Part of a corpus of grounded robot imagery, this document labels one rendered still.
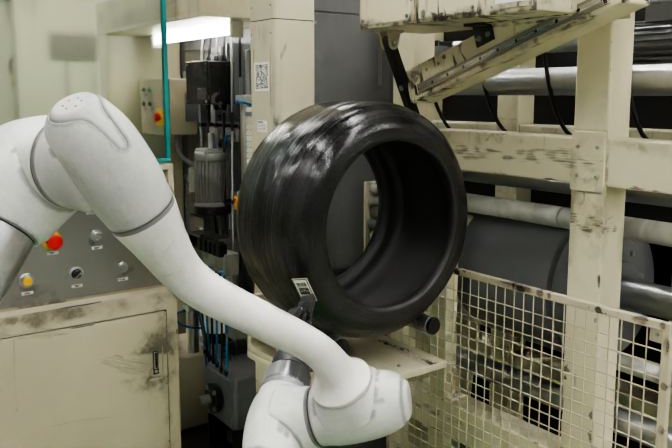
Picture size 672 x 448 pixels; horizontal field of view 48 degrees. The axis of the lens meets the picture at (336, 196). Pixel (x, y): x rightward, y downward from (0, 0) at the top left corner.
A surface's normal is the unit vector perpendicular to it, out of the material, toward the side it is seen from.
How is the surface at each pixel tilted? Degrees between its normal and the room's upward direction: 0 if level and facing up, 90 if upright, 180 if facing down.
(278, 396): 24
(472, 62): 90
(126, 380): 90
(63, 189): 120
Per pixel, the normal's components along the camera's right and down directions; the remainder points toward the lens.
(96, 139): 0.44, 0.00
